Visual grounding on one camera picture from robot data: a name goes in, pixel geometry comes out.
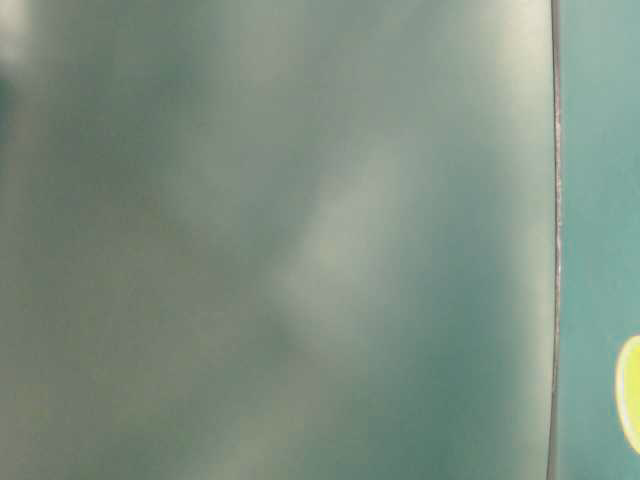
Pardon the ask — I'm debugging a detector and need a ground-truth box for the yellow round object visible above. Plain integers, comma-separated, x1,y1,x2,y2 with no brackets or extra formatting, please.
615,336,640,453

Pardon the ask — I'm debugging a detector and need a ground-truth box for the thin dark vertical cable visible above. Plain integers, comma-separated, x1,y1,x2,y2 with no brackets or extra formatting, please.
545,0,564,480

